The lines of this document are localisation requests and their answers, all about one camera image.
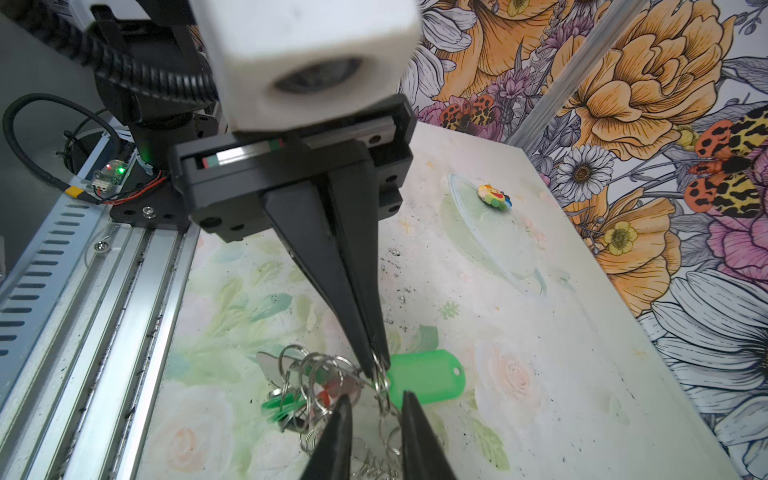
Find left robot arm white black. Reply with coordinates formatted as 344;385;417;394
1;1;422;377

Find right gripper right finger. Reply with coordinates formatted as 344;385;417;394
401;391;457;480

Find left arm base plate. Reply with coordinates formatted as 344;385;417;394
109;161;190;232

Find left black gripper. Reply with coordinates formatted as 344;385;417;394
169;94;416;378

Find colourful small toy ball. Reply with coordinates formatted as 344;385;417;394
477;184;512;211

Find green key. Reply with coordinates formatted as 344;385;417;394
387;350;466;409

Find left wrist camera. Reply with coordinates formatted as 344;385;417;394
190;0;421;132

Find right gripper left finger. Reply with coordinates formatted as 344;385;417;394
300;395;353;480

